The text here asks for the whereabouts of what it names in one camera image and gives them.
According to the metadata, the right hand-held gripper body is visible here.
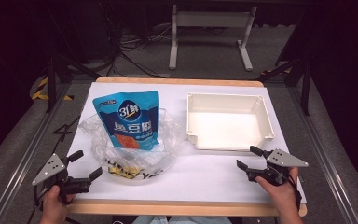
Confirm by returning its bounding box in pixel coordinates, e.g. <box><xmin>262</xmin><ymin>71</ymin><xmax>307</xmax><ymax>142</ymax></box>
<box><xmin>246</xmin><ymin>147</ymin><xmax>310</xmax><ymax>188</ymax></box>

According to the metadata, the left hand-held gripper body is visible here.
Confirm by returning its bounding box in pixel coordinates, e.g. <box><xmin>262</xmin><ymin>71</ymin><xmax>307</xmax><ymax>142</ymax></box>
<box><xmin>32</xmin><ymin>152</ymin><xmax>93</xmax><ymax>206</ymax></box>

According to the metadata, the person's right hand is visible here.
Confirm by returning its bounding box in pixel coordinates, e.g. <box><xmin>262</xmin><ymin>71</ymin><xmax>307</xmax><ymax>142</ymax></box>
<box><xmin>255</xmin><ymin>166</ymin><xmax>303</xmax><ymax>224</ymax></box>

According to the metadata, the person's left hand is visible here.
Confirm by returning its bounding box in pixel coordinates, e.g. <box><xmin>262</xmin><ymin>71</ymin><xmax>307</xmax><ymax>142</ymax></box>
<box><xmin>39</xmin><ymin>184</ymin><xmax>76</xmax><ymax>224</ymax></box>

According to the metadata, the white plastic bin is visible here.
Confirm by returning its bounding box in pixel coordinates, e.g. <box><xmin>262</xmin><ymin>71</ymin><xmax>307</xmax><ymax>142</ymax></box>
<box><xmin>186</xmin><ymin>91</ymin><xmax>276</xmax><ymax>151</ymax></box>

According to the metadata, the clear plastic bag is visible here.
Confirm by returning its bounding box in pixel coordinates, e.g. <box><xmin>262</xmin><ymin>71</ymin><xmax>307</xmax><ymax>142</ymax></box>
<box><xmin>77</xmin><ymin>106</ymin><xmax>185</xmax><ymax>185</ymax></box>

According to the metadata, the blue snack pouch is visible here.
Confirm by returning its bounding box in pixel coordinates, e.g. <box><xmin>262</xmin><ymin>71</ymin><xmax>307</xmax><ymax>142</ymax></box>
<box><xmin>92</xmin><ymin>90</ymin><xmax>161</xmax><ymax>151</ymax></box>

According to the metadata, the black metal stand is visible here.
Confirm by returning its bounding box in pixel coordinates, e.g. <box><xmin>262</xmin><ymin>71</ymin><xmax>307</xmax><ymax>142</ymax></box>
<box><xmin>45</xmin><ymin>50</ymin><xmax>102</xmax><ymax>114</ymax></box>
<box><xmin>258</xmin><ymin>46</ymin><xmax>312</xmax><ymax>117</ymax></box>

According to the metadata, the aluminium rail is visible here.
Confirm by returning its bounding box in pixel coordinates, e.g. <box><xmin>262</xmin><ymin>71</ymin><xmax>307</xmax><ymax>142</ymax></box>
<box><xmin>287</xmin><ymin>87</ymin><xmax>358</xmax><ymax>224</ymax></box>
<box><xmin>0</xmin><ymin>82</ymin><xmax>73</xmax><ymax>224</ymax></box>

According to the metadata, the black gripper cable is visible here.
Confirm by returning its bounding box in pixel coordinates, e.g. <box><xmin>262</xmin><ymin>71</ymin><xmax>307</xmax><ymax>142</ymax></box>
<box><xmin>27</xmin><ymin>185</ymin><xmax>46</xmax><ymax>224</ymax></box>
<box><xmin>287</xmin><ymin>172</ymin><xmax>303</xmax><ymax>211</ymax></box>

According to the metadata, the bundle of black floor cables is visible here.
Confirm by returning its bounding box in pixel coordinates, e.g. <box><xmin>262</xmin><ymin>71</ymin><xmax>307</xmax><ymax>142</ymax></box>
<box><xmin>103</xmin><ymin>6</ymin><xmax>173</xmax><ymax>78</ymax></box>

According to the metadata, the white metal desk frame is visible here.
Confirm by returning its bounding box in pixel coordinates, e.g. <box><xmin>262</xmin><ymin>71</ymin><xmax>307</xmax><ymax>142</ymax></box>
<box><xmin>168</xmin><ymin>4</ymin><xmax>258</xmax><ymax>73</ymax></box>

